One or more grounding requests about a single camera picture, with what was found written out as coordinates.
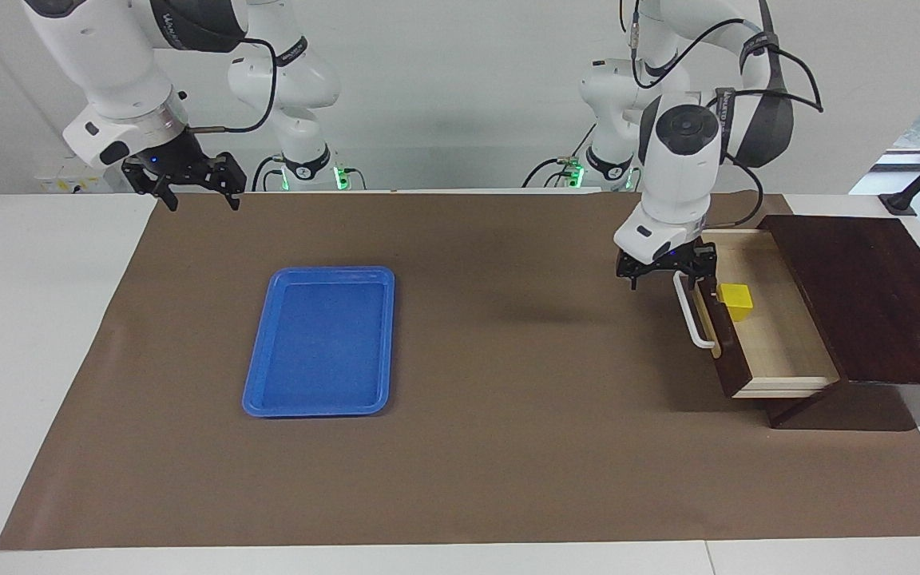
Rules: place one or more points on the yellow cube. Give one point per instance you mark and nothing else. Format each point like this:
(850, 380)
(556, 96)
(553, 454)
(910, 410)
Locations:
(739, 302)

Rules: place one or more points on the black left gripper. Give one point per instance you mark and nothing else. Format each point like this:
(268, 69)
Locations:
(668, 263)

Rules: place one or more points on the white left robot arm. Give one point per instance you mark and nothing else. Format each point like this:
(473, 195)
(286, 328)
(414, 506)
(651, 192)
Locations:
(680, 176)

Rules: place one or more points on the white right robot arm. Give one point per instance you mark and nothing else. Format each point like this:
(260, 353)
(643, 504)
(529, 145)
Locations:
(109, 64)

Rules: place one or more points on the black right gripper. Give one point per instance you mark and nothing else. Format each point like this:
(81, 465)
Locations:
(176, 164)

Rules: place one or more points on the blue plastic tray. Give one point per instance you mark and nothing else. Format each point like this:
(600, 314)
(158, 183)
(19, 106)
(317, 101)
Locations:
(320, 343)

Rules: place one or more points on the yellow labelled white box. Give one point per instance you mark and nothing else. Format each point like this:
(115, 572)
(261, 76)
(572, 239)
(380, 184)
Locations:
(69, 185)

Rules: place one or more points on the brown table mat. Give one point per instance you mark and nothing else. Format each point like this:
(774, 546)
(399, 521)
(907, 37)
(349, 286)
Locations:
(508, 447)

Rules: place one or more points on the dark wooden cabinet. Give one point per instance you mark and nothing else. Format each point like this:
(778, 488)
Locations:
(883, 303)

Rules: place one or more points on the wooden drawer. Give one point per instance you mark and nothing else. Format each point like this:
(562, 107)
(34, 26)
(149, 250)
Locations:
(787, 343)

